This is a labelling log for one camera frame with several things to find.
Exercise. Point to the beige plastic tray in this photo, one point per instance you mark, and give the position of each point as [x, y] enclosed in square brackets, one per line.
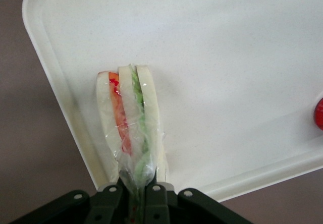
[214, 70]

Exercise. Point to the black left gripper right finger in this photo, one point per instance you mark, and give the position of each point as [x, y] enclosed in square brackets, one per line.
[157, 203]

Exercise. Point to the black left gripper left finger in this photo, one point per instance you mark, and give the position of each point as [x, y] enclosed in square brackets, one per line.
[106, 203]

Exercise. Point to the triangle sandwich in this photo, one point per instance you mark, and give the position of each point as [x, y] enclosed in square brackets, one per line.
[131, 123]

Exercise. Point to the red cup with white lid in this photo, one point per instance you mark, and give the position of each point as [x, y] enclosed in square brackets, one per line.
[319, 114]

